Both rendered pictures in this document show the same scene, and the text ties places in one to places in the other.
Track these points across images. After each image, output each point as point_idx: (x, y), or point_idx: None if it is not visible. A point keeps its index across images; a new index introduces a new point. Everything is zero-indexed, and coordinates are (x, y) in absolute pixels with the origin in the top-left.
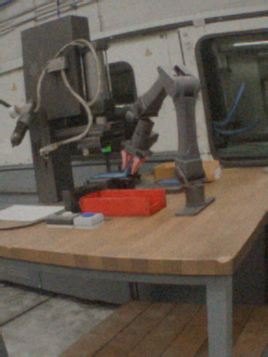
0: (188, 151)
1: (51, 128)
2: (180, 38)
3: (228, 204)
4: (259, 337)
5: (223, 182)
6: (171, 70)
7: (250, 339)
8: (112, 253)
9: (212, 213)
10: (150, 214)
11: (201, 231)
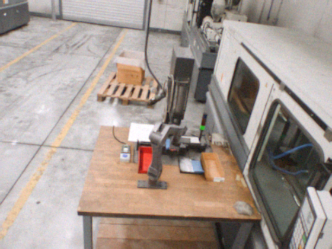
0: (151, 163)
1: None
2: (271, 90)
3: (157, 195)
4: None
5: (206, 186)
6: (157, 127)
7: None
8: (89, 175)
9: (141, 192)
10: (137, 172)
11: (112, 194)
